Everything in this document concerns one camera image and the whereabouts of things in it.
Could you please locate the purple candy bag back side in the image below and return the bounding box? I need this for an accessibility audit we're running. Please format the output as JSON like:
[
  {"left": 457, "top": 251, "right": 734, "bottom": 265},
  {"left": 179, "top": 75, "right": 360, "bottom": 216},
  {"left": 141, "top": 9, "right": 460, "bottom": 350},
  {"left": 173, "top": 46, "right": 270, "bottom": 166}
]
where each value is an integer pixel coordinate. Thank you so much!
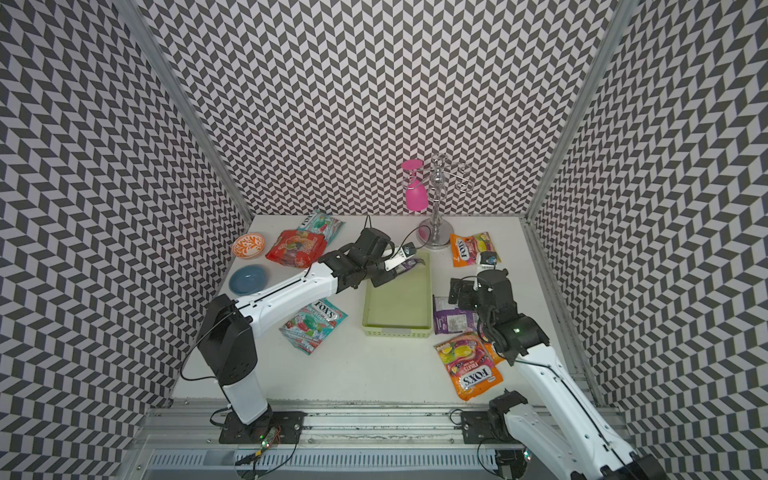
[{"left": 433, "top": 296, "right": 478, "bottom": 335}]

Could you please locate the teal Fox's mint candy bag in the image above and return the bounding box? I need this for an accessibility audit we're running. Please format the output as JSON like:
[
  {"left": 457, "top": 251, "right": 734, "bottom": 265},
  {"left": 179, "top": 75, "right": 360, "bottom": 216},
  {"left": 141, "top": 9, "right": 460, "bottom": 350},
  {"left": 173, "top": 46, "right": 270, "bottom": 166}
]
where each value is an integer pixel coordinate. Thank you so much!
[{"left": 279, "top": 299, "right": 348, "bottom": 355}]

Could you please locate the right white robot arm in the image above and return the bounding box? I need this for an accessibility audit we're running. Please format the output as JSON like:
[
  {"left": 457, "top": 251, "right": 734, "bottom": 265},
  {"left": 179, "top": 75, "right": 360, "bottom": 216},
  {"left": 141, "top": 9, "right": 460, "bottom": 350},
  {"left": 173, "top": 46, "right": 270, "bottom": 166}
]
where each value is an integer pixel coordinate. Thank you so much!
[{"left": 449, "top": 269, "right": 667, "bottom": 479}]

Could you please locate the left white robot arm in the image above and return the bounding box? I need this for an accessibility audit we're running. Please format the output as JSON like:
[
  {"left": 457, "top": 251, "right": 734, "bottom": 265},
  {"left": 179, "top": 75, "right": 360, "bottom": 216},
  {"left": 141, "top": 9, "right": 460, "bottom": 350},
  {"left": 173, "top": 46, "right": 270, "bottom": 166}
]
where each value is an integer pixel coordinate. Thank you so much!
[{"left": 196, "top": 227, "right": 417, "bottom": 426}]

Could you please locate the green perforated plastic basket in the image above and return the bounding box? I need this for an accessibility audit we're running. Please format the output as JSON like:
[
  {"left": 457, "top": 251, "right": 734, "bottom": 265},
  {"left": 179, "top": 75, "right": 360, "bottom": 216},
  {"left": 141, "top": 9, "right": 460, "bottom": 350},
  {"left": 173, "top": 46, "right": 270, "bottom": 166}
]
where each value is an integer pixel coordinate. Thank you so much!
[{"left": 362, "top": 252, "right": 433, "bottom": 338}]

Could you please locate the orange Fox's candy bag far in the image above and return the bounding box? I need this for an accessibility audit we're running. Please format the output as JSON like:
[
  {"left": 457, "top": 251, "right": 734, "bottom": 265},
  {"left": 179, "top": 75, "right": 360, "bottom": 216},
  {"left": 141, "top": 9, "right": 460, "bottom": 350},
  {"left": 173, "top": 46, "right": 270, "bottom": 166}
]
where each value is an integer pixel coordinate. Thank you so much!
[{"left": 450, "top": 232, "right": 501, "bottom": 268}]

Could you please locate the orange fox's candy bag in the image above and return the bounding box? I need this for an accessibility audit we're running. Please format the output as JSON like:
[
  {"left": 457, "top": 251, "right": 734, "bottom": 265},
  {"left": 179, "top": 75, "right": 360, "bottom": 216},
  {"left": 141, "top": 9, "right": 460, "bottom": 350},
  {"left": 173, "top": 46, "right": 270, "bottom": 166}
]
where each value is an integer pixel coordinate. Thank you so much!
[
  {"left": 434, "top": 333, "right": 503, "bottom": 401},
  {"left": 483, "top": 342, "right": 505, "bottom": 365},
  {"left": 450, "top": 232, "right": 501, "bottom": 268}
]

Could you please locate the chrome glass holder stand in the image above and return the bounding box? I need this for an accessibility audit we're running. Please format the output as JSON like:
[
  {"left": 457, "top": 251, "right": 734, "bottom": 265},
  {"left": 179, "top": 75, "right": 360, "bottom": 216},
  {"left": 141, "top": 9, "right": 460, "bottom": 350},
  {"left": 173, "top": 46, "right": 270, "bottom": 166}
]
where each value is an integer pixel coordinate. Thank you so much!
[{"left": 417, "top": 154, "right": 473, "bottom": 250}]

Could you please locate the orange Fox's candy bag middle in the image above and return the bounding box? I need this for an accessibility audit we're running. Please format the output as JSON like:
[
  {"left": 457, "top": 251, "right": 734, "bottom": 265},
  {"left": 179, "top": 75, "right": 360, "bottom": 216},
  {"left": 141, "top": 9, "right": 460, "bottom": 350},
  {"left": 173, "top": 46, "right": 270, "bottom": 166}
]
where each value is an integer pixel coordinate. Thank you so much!
[{"left": 483, "top": 342, "right": 505, "bottom": 365}]

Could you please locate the orange Fox's candy bag near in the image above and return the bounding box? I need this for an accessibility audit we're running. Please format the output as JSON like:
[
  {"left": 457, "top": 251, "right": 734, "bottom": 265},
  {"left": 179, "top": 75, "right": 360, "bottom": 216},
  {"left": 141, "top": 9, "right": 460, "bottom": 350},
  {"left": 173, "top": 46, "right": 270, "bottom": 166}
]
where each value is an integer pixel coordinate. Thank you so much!
[{"left": 434, "top": 333, "right": 503, "bottom": 401}]

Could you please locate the teal mint candy bag far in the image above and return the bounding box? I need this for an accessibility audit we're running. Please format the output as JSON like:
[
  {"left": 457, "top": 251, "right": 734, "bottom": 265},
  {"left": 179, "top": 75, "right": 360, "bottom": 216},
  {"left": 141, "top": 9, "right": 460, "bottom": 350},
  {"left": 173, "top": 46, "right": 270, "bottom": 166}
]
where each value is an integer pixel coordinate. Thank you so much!
[{"left": 298, "top": 210, "right": 345, "bottom": 244}]

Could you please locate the red cocoaland candy bag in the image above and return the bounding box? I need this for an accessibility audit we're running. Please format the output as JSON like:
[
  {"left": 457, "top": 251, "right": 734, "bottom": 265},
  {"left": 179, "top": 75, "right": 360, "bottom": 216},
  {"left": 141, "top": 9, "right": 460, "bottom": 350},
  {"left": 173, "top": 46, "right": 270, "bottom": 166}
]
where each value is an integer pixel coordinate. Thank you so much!
[{"left": 266, "top": 229, "right": 327, "bottom": 269}]

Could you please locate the pink plastic wine glass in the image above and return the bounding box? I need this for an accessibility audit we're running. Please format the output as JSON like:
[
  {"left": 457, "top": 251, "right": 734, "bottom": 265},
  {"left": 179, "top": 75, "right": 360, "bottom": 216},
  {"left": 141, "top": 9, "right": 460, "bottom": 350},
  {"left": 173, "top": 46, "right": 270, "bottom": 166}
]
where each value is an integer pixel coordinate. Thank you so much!
[{"left": 402, "top": 159, "right": 429, "bottom": 212}]

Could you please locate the blue small bowl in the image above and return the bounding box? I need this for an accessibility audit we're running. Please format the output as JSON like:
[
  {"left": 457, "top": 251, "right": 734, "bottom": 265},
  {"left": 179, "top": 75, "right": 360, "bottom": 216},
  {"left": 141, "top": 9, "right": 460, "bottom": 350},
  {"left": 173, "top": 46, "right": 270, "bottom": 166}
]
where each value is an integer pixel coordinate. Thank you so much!
[{"left": 228, "top": 265, "right": 268, "bottom": 297}]

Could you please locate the orange patterned small bowl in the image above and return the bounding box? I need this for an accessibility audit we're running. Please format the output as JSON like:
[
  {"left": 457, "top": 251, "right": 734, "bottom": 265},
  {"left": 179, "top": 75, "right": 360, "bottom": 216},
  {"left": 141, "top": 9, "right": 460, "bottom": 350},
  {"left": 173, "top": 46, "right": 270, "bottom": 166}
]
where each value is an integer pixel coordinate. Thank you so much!
[{"left": 232, "top": 232, "right": 266, "bottom": 260}]

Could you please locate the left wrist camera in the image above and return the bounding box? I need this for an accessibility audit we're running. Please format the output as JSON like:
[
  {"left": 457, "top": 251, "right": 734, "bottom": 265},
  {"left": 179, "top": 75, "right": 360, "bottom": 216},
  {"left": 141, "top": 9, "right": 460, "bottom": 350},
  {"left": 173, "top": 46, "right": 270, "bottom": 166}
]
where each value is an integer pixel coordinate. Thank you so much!
[{"left": 384, "top": 242, "right": 417, "bottom": 271}]

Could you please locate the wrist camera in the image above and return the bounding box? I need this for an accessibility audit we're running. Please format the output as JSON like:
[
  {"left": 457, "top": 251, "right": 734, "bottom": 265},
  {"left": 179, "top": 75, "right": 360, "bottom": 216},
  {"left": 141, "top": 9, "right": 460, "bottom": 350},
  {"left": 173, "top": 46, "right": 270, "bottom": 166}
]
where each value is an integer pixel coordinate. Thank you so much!
[
  {"left": 478, "top": 250, "right": 500, "bottom": 269},
  {"left": 384, "top": 242, "right": 417, "bottom": 271}
]

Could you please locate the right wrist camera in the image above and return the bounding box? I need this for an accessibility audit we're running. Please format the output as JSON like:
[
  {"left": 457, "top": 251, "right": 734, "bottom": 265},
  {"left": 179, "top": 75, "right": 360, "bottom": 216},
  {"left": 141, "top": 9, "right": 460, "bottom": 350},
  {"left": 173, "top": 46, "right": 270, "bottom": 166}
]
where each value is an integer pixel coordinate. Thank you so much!
[{"left": 478, "top": 250, "right": 500, "bottom": 269}]

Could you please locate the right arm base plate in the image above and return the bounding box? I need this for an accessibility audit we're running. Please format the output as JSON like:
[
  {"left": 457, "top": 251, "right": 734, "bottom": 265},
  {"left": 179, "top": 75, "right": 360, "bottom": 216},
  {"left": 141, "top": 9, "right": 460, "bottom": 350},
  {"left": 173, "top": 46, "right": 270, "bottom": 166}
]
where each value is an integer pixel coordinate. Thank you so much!
[{"left": 460, "top": 410, "right": 513, "bottom": 445}]

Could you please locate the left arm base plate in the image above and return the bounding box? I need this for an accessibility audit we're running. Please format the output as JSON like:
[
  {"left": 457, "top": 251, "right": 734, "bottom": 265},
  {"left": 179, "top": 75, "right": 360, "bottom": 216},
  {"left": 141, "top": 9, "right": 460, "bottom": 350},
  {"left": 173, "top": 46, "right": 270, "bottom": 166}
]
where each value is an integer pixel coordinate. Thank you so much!
[{"left": 219, "top": 409, "right": 306, "bottom": 446}]

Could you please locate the aluminium front rail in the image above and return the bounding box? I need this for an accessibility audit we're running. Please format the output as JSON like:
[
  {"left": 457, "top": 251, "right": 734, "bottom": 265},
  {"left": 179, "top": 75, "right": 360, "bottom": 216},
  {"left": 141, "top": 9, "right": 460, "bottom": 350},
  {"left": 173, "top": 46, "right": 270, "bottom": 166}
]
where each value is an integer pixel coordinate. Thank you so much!
[{"left": 128, "top": 403, "right": 646, "bottom": 480}]

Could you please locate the aluminium frame post right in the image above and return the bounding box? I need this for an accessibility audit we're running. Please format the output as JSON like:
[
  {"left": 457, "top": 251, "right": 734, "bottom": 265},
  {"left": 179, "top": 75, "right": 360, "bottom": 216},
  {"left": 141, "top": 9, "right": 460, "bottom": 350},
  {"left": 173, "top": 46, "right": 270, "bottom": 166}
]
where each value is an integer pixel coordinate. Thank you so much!
[{"left": 525, "top": 0, "right": 639, "bottom": 222}]

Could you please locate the aluminium frame post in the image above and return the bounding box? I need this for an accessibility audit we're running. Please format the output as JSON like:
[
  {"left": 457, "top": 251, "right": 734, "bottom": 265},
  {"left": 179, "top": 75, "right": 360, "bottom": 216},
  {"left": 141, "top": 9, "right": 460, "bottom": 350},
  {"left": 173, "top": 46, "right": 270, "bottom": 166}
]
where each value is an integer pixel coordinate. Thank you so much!
[
  {"left": 113, "top": 0, "right": 252, "bottom": 224},
  {"left": 525, "top": 0, "right": 639, "bottom": 222}
]

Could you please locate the aluminium frame post left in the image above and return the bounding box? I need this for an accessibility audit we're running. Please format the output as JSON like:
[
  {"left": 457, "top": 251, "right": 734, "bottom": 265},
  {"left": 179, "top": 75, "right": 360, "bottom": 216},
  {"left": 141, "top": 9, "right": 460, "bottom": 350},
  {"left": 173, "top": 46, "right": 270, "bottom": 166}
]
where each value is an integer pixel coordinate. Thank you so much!
[{"left": 113, "top": 0, "right": 252, "bottom": 224}]

